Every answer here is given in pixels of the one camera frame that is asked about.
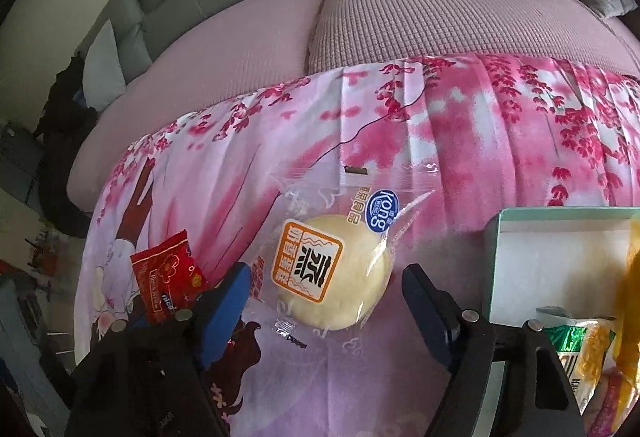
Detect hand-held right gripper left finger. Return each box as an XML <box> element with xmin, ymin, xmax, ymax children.
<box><xmin>65</xmin><ymin>262</ymin><xmax>252</xmax><ymax>437</ymax></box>

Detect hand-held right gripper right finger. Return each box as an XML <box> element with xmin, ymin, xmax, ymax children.
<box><xmin>401</xmin><ymin>263</ymin><xmax>586</xmax><ymax>437</ymax></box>

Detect small red snack packet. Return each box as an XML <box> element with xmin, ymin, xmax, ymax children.
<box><xmin>130</xmin><ymin>229</ymin><xmax>208</xmax><ymax>325</ymax></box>

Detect bun packet with orange label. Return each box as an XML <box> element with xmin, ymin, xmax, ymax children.
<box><xmin>267</xmin><ymin>169</ymin><xmax>436</xmax><ymax>350</ymax></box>

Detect teal cardboard box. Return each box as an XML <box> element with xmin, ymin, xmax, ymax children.
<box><xmin>482</xmin><ymin>207</ymin><xmax>640</xmax><ymax>437</ymax></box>

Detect yellow cracker packet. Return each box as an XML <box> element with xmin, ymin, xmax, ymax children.
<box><xmin>557</xmin><ymin>319</ymin><xmax>621</xmax><ymax>418</ymax></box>

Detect gold yellow snack packet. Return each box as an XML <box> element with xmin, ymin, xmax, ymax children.
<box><xmin>607</xmin><ymin>217</ymin><xmax>640</xmax><ymax>398</ymax></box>

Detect printed cartoon blanket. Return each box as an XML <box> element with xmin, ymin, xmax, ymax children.
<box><xmin>72</xmin><ymin>54</ymin><xmax>640</xmax><ymax>437</ymax></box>

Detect black clothes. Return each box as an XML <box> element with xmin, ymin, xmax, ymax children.
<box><xmin>32</xmin><ymin>57</ymin><xmax>101</xmax><ymax>238</ymax></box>

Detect white pillow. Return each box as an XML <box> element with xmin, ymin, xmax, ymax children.
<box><xmin>82</xmin><ymin>19</ymin><xmax>128</xmax><ymax>112</ymax></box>

